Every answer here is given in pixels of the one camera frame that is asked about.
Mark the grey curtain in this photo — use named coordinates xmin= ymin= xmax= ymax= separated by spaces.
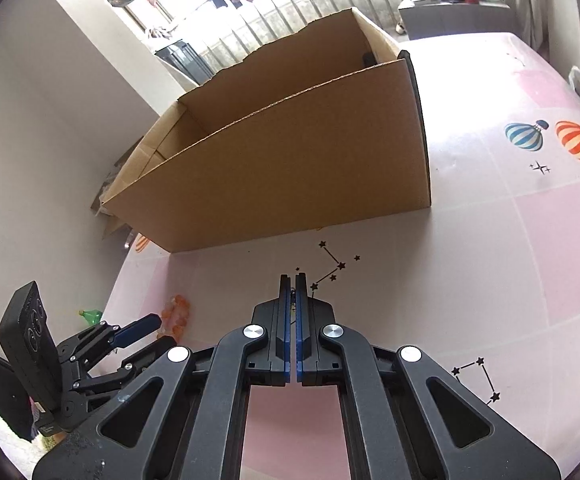
xmin=500 ymin=0 xmax=551 ymax=51

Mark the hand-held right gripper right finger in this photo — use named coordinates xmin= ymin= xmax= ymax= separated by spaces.
xmin=296 ymin=272 xmax=561 ymax=480

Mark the floor cardboard box with clothes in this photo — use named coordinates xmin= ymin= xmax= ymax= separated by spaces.
xmin=90 ymin=145 xmax=143 ymax=251

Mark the metal balcony railing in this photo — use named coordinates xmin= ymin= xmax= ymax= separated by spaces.
xmin=170 ymin=0 xmax=405 ymax=76

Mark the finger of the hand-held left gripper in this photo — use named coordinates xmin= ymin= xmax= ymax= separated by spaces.
xmin=70 ymin=336 xmax=181 ymax=403
xmin=57 ymin=312 xmax=164 ymax=378

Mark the black wire rack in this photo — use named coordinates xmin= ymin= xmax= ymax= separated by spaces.
xmin=154 ymin=39 xmax=215 ymax=86

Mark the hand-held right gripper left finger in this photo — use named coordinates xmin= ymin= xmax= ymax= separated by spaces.
xmin=32 ymin=274 xmax=295 ymax=480

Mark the brown cardboard box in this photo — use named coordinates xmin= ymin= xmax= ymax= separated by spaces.
xmin=100 ymin=7 xmax=431 ymax=253

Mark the grey cabinet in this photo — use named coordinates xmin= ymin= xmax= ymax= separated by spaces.
xmin=399 ymin=0 xmax=516 ymax=41

